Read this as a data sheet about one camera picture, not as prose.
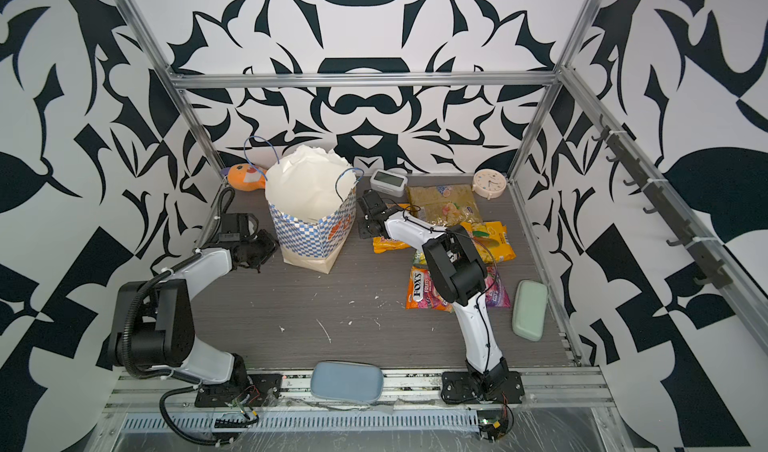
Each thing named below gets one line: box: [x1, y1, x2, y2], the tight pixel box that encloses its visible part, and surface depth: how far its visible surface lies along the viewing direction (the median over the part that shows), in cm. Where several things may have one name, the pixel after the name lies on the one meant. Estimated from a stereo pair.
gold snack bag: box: [406, 184, 483, 227], surface depth 108 cm
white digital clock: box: [370, 169, 409, 198], surface depth 116 cm
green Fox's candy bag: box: [412, 250, 428, 268], surface depth 97 cm
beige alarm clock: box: [472, 169, 507, 200], surface depth 117 cm
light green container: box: [512, 279, 549, 342], surface depth 85 cm
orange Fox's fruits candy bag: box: [406, 266, 454, 313], surface depth 89 cm
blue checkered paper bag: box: [243, 136, 364, 274], surface depth 91 cm
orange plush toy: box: [220, 163, 268, 191], surface depth 113 cm
